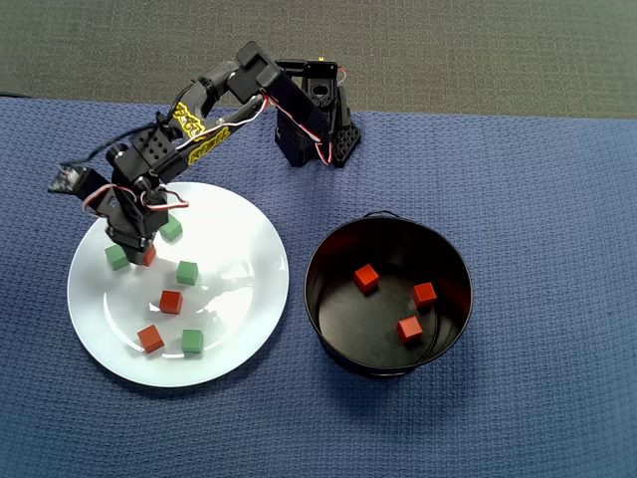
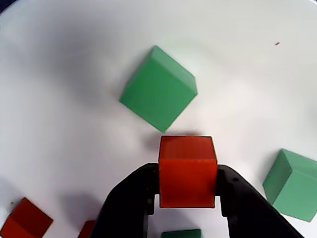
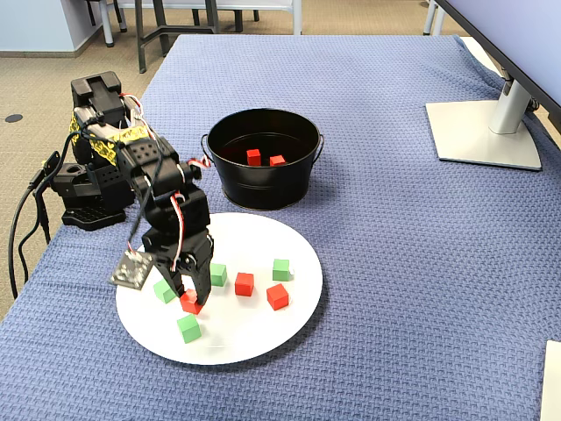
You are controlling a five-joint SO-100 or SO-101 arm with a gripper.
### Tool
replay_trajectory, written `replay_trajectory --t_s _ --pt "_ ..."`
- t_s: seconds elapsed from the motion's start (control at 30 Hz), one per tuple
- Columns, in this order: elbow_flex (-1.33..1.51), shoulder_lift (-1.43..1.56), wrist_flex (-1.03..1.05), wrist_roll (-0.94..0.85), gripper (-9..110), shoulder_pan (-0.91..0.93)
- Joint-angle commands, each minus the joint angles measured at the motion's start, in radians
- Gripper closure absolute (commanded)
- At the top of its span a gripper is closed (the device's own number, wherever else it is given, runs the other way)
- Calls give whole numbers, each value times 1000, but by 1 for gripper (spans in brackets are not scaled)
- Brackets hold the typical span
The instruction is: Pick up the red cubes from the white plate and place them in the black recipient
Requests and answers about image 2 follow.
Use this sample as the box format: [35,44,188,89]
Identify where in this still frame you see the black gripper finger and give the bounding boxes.
[213,164,306,238]
[89,162,161,238]

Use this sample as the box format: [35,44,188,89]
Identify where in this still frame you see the red cube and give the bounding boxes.
[78,220,97,238]
[158,135,218,209]
[0,197,54,238]

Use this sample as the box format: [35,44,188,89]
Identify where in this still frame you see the white round plate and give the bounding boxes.
[0,0,317,238]

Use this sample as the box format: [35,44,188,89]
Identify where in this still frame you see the green cube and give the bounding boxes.
[118,45,199,133]
[262,148,317,223]
[160,229,203,238]

